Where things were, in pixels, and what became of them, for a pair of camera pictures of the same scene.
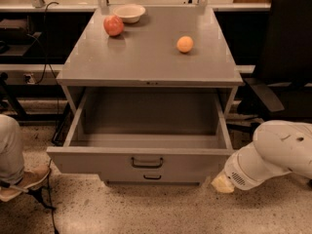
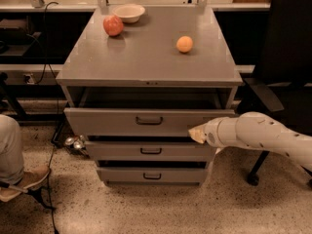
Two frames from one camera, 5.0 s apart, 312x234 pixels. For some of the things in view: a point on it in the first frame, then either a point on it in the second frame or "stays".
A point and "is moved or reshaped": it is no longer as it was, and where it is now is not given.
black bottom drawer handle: x=152 y=177 stays
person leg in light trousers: x=12 y=162 stays
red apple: x=113 y=25 stays
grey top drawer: x=147 y=136 is moved or reshaped
